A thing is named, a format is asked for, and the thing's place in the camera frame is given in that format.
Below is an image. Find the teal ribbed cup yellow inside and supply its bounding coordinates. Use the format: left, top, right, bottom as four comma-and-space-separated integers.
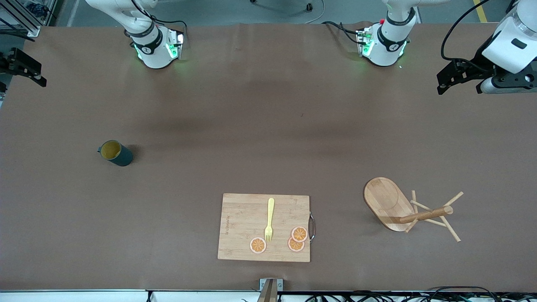
97, 140, 134, 167

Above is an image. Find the wooden mug rack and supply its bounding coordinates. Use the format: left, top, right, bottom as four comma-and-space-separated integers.
363, 177, 464, 242

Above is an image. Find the yellow plastic fork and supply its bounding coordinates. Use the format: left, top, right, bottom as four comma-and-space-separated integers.
264, 198, 276, 242

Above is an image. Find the bamboo cutting board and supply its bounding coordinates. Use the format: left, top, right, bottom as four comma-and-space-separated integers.
218, 193, 311, 263

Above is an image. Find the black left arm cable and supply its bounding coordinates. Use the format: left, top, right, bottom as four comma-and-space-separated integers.
440, 0, 517, 64

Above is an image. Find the aluminium frame structure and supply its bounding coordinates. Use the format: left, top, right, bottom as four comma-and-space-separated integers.
0, 0, 58, 38

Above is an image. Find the black left base cable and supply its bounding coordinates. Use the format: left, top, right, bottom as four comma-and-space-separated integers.
322, 20, 365, 46

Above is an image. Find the black base cable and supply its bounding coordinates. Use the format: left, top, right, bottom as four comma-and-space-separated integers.
322, 20, 365, 46
130, 0, 188, 45

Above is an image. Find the white floor cable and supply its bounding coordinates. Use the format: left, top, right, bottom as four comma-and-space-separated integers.
304, 0, 326, 24

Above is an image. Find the black right base cable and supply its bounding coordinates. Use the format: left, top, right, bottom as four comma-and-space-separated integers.
130, 0, 188, 45

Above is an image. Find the black cable bundle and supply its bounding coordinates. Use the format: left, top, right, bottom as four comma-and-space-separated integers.
306, 286, 537, 302

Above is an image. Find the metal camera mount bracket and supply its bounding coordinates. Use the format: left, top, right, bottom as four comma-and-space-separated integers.
257, 278, 284, 302

